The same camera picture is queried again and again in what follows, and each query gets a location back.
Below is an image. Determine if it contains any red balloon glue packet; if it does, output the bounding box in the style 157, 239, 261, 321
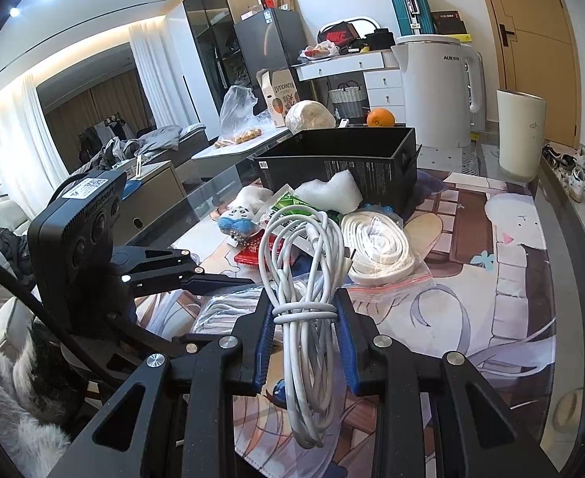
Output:
234, 230, 299, 266

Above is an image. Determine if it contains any orange fruit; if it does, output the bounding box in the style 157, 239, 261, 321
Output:
366, 108, 395, 127

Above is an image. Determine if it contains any clear plastic snack bag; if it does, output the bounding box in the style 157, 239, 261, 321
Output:
215, 85, 262, 148

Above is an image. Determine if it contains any grey low cabinet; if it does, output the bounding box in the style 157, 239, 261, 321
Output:
113, 161, 186, 246

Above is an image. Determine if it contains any green white medicine packet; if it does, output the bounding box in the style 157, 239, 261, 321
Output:
253, 184, 310, 229

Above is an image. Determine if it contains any woven striped basket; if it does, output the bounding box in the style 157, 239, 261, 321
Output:
328, 81, 369, 121

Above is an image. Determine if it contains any wooden door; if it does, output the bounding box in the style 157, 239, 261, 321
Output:
485, 0, 581, 147

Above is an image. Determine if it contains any printed fruit carton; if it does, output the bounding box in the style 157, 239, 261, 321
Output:
256, 69, 300, 126

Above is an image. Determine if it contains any white blue plush toy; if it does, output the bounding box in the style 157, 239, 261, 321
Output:
217, 184, 273, 245

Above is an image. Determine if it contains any black glass cabinet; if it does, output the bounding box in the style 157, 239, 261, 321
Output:
182, 0, 257, 111

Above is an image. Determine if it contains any bagged white yarn ball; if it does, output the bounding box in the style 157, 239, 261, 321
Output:
285, 100, 336, 134

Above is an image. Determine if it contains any dark grey refrigerator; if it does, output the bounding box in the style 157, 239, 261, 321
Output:
234, 9, 312, 112

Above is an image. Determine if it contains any white charging cable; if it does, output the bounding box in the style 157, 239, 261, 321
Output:
257, 204, 354, 449

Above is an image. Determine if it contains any white curtain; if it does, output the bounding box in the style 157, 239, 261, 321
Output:
128, 16, 198, 127

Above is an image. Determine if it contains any black handbag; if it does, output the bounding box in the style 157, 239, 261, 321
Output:
365, 28, 395, 51

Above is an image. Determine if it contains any anime printed desk mat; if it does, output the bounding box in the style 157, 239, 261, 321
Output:
137, 168, 558, 478

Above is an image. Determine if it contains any white electric kettle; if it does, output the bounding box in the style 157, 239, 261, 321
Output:
392, 35, 485, 149

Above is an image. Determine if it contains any grey side table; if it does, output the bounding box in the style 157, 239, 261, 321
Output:
192, 127, 291, 178

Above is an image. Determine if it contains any white drawer desk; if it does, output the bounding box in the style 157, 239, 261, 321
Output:
294, 50, 406, 123

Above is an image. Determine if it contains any bagged white rope bundle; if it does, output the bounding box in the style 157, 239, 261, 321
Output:
190, 282, 265, 337

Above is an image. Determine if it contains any black cardboard storage box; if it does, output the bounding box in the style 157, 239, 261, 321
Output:
256, 126, 418, 216

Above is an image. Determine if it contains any red black shoe bag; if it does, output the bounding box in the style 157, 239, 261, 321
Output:
317, 21, 359, 49

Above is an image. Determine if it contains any bagged white strap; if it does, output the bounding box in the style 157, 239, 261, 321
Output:
340, 208, 418, 287

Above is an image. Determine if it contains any grey sofa with clothes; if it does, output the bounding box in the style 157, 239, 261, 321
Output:
75, 123, 209, 174

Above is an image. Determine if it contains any teal suitcase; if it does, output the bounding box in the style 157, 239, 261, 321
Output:
391, 0, 435, 36

